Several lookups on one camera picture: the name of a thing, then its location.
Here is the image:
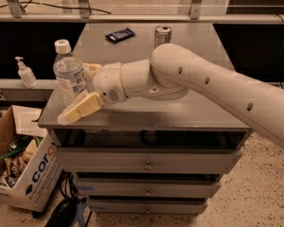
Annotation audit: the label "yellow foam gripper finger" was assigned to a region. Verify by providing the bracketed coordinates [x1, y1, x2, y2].
[83, 62, 101, 79]
[58, 92, 104, 126]

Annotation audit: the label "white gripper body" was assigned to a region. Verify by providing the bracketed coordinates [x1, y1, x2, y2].
[93, 62, 127, 104]

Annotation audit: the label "clear plastic water bottle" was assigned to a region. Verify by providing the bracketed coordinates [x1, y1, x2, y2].
[53, 39, 88, 105]

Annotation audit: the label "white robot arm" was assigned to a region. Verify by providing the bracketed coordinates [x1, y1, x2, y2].
[58, 44, 284, 150]

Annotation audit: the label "white pump dispenser bottle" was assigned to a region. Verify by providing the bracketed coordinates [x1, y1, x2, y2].
[15, 57, 38, 88]

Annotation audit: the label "silver drink can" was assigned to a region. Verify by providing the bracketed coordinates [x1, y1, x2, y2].
[154, 26, 172, 47]

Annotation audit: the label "grey drawer cabinet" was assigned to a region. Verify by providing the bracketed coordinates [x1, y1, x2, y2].
[37, 22, 253, 216]

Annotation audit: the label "snack packets in box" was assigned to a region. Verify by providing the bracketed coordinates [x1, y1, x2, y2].
[0, 136, 43, 188]

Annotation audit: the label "white cardboard box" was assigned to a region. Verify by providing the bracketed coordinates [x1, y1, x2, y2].
[0, 105, 62, 212]

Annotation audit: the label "green stick in box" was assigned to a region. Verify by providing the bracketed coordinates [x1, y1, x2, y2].
[0, 148, 26, 162]

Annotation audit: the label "black cable under cabinet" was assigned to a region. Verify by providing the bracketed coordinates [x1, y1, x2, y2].
[44, 170, 94, 227]

